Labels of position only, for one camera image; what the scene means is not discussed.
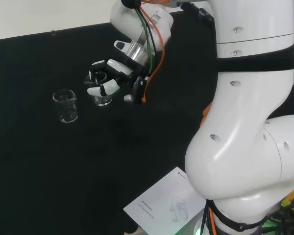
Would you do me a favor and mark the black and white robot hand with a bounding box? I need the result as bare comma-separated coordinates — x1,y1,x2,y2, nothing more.
84,58,150,105

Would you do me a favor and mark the clear glass beaker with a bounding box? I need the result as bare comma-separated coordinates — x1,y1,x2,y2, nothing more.
84,73,113,107
51,89,79,123

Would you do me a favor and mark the black cable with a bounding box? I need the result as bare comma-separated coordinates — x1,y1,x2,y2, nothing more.
200,199,211,235

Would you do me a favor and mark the white printed booklet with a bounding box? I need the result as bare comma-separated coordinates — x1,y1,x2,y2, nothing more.
123,167,206,232

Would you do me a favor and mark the green cable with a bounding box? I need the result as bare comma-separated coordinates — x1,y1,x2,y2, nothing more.
134,8,155,75

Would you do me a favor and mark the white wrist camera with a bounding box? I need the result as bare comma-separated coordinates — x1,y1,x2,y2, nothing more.
113,40,132,53

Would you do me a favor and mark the black bench cloth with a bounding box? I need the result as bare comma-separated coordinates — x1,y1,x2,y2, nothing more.
0,11,294,235

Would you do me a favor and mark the yellow stop button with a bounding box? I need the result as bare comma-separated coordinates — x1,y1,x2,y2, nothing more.
281,186,294,210

